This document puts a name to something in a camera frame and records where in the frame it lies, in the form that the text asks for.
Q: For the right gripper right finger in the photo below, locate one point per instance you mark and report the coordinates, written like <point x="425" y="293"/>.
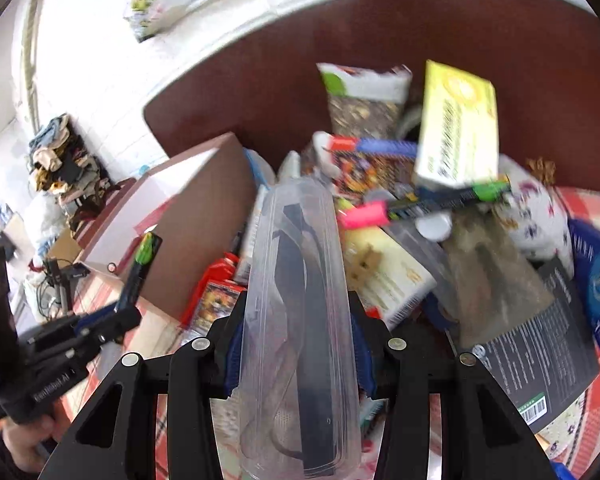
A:
<point x="483" y="434"/>

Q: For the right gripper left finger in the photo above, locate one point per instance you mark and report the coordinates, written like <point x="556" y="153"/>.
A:
<point x="114" y="435"/>

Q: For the clear plastic cutlery case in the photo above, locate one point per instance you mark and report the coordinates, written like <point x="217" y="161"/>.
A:
<point x="297" y="387"/>

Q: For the light green medicine box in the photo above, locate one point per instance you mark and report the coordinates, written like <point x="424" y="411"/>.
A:
<point x="390" y="282"/>

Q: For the person right hand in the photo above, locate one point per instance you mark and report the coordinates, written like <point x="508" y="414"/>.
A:
<point x="22" y="441"/>

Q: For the black product box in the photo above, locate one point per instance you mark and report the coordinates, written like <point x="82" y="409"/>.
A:
<point x="544" y="364"/>

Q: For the green white permanent marker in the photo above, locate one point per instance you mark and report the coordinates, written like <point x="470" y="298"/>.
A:
<point x="142" y="260"/>

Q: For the playing cards box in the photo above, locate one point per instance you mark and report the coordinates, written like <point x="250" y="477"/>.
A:
<point x="214" y="297"/>

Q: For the pile of clothes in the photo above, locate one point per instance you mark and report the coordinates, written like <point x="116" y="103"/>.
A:
<point x="61" y="165"/>

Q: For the brown cardboard storage box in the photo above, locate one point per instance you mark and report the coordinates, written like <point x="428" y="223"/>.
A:
<point x="205" y="194"/>

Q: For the pink cap black marker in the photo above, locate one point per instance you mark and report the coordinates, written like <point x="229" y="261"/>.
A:
<point x="411" y="206"/>

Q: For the yellow green medicine box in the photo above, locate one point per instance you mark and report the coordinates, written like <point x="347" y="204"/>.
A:
<point x="458" y="138"/>

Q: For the blue rim mesh strainer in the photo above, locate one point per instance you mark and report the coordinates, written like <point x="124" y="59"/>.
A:
<point x="262" y="172"/>

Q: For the herb sachet fabric top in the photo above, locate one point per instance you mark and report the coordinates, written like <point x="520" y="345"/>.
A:
<point x="364" y="103"/>

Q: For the dark wooden headboard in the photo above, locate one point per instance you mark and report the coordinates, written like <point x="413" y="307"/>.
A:
<point x="542" y="56"/>

